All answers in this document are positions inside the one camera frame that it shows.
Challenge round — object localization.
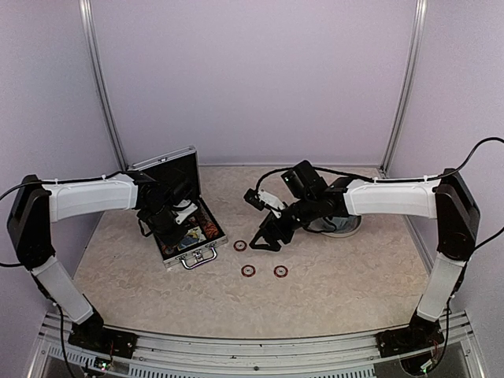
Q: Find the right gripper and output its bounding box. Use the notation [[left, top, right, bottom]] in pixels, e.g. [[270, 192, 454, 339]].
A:
[[250, 194, 319, 250]]

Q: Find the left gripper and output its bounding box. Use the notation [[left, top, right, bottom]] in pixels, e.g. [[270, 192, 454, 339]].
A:
[[143, 203, 188, 248]]

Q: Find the single red chip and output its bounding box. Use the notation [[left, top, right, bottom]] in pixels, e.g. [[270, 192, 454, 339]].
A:
[[273, 265, 288, 278]]

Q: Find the blue playing card deck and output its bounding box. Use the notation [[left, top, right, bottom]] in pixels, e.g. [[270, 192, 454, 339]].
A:
[[177, 227, 206, 250]]

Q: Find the aluminium poker case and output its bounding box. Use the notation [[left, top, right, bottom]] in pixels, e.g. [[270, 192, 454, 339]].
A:
[[128, 146, 228, 270]]

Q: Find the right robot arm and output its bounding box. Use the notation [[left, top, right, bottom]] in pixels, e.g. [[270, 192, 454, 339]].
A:
[[243, 160, 480, 350]]

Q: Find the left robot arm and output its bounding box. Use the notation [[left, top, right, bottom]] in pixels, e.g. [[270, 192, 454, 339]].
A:
[[2, 171, 198, 350]]

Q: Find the chip row left in case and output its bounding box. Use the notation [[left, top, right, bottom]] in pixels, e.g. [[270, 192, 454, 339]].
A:
[[161, 245, 177, 259]]

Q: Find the chip row in case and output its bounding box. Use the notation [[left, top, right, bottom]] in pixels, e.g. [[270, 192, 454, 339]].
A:
[[196, 213, 220, 239], [161, 245, 177, 259]]

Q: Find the chip row right in case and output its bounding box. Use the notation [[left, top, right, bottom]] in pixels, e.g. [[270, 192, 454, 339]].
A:
[[196, 213, 220, 239]]

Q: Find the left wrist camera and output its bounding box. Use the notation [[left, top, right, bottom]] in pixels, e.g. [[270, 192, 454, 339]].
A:
[[172, 200, 198, 224]]

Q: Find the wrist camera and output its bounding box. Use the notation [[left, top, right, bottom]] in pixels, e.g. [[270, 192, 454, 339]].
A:
[[172, 200, 198, 224], [243, 188, 286, 218]]

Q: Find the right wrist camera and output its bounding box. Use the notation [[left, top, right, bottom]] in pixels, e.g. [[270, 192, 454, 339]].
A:
[[243, 188, 286, 218]]

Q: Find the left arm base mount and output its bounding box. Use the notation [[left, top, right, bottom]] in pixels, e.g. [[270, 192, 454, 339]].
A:
[[69, 328, 139, 359]]

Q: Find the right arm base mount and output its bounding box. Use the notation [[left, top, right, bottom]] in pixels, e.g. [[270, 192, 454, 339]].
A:
[[376, 324, 445, 358]]

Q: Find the right aluminium corner post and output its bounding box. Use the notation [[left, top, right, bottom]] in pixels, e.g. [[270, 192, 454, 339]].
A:
[[380, 0, 428, 176]]

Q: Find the aluminium corner post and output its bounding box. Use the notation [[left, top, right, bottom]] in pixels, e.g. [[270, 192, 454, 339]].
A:
[[380, 0, 428, 176], [79, 0, 128, 169]]

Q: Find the left aluminium corner post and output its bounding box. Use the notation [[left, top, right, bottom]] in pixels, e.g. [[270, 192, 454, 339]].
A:
[[79, 0, 128, 169]]

